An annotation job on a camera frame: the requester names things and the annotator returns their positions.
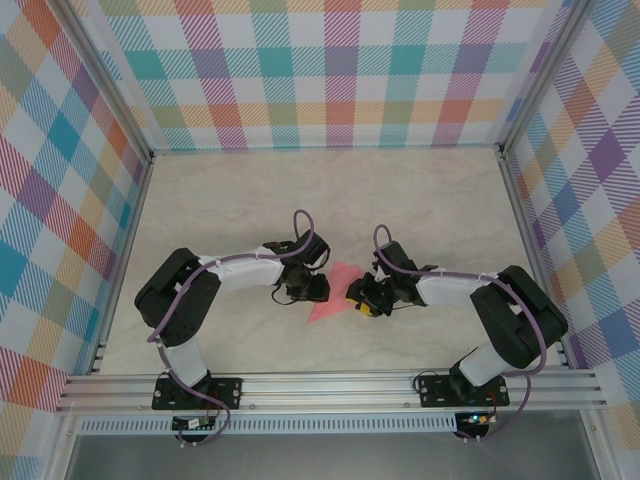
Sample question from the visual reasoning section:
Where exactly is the aluminium side rail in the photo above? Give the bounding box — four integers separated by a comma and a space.
87, 152, 156, 376
498, 147, 574, 371

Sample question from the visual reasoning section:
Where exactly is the pink square paper sheet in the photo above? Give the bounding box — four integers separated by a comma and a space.
307, 260, 364, 325

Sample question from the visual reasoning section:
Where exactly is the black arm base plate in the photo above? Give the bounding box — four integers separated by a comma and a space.
152, 377, 244, 411
416, 374, 511, 409

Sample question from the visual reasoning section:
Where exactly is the thin black cable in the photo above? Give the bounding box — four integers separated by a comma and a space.
388, 293, 422, 317
270, 283, 302, 306

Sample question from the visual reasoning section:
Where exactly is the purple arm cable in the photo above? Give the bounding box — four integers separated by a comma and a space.
148, 208, 317, 447
373, 224, 549, 444

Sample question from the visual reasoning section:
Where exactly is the slotted grey cable duct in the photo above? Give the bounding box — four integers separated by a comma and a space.
77, 418, 459, 435

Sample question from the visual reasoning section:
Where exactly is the grey metal panel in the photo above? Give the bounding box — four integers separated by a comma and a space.
64, 432, 601, 480

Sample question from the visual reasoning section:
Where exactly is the aluminium frame post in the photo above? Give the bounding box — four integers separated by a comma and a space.
54, 0, 156, 164
497, 0, 589, 159

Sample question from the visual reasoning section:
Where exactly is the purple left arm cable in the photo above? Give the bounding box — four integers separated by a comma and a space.
148, 208, 317, 447

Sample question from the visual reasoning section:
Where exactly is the aluminium mounting rail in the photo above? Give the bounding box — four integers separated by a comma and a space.
54, 367, 609, 414

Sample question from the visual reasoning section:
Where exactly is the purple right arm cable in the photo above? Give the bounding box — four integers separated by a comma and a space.
373, 224, 549, 444

